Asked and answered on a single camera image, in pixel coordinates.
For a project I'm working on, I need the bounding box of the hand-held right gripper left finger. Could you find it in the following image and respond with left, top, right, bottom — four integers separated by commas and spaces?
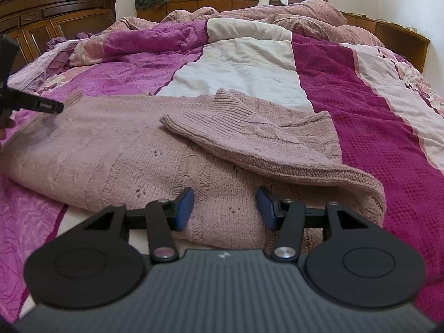
82, 186, 195, 263

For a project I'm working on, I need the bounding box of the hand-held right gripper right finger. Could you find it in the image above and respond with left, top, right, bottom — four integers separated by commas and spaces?
256, 186, 373, 261

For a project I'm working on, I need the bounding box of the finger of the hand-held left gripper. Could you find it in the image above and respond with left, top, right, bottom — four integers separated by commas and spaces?
6, 88, 65, 114

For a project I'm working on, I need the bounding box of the pink knit sweater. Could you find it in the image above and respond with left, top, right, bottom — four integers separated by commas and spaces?
6, 88, 388, 251

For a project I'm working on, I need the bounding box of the person's left hand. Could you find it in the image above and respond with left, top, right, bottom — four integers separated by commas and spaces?
0, 118, 16, 140

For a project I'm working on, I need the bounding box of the dark wooden headboard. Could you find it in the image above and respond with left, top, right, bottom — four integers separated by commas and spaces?
0, 0, 119, 74

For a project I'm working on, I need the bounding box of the magenta white striped blanket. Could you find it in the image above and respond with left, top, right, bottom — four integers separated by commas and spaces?
0, 19, 444, 321

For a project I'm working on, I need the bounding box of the pink patterned quilt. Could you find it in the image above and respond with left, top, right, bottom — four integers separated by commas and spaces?
47, 0, 384, 77

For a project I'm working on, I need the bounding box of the wooden bedside ledge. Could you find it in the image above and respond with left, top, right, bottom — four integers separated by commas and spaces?
136, 0, 431, 74

